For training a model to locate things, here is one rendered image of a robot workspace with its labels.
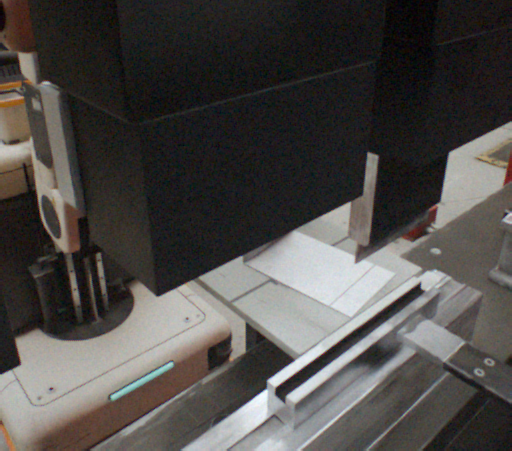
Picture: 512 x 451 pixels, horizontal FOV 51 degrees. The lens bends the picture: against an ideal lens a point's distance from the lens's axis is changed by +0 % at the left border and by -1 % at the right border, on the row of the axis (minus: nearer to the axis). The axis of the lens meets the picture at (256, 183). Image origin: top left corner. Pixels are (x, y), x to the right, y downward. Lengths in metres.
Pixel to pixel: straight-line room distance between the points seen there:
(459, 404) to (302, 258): 0.22
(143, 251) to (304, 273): 0.33
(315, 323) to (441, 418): 0.18
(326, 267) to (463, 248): 0.35
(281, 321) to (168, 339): 1.08
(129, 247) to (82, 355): 1.32
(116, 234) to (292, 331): 0.26
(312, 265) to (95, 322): 1.17
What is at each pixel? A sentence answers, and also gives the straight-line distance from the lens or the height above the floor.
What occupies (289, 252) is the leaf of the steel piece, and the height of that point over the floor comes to 1.00.
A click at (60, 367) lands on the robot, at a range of 1.55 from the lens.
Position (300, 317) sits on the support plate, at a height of 1.00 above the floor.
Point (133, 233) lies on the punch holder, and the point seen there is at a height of 1.20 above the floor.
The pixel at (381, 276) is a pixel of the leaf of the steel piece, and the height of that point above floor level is 1.00.
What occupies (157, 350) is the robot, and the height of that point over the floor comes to 0.28.
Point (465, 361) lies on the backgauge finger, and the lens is 0.48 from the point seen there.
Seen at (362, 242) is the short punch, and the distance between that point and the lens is 0.41.
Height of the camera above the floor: 1.32
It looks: 27 degrees down
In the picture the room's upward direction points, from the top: straight up
